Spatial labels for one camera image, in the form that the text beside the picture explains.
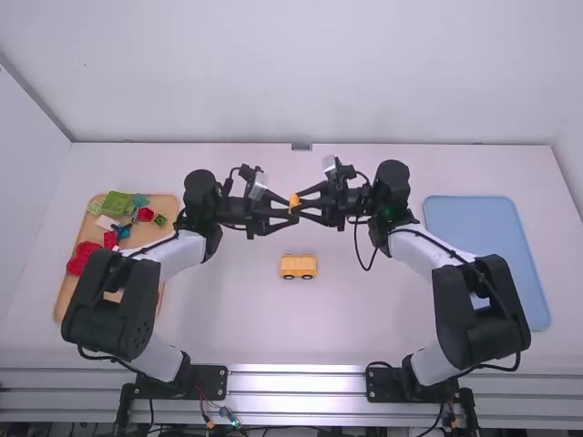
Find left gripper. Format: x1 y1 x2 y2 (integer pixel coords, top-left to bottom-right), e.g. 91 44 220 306
217 193 301 240

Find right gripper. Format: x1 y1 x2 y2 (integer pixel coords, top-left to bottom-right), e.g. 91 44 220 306
296 174 373 233

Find yellow toy car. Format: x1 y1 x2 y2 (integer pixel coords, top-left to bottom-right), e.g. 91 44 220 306
278 251 320 281

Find tan tray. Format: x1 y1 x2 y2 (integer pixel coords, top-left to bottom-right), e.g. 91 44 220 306
53 193 181 325

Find large green toy brick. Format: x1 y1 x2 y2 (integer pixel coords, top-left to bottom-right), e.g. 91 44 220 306
100 191 134 216

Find silver rails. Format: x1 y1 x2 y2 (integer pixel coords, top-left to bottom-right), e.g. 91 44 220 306
0 362 583 428

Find blue mat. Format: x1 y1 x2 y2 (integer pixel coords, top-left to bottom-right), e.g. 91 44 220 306
422 195 552 332

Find large red toy brick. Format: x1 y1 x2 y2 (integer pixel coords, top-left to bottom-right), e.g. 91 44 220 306
66 241 105 279

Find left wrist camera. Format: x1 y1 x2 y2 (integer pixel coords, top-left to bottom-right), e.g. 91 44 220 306
247 169 271 202

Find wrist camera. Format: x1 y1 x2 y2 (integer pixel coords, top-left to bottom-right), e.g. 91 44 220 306
247 169 271 202
321 154 343 184

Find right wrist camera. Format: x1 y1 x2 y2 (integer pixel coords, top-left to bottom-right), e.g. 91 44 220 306
321 154 343 184

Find black cable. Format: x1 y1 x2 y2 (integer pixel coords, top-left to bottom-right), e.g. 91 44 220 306
493 348 522 372
352 217 380 272
76 342 138 366

